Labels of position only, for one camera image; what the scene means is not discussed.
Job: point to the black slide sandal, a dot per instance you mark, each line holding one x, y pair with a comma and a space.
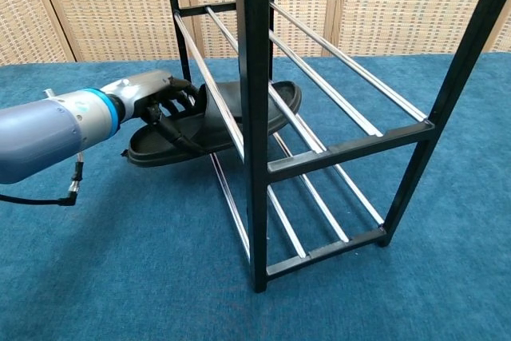
155, 149

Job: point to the black chrome shoe rack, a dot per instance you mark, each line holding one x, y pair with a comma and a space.
255, 117

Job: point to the left robot arm blue grey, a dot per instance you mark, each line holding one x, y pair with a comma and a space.
40, 137

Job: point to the blue carpet mat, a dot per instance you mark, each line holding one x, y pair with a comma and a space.
120, 257

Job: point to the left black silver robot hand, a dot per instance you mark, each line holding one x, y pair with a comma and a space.
139, 85

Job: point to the woven rattan folding screen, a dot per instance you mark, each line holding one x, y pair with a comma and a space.
120, 5

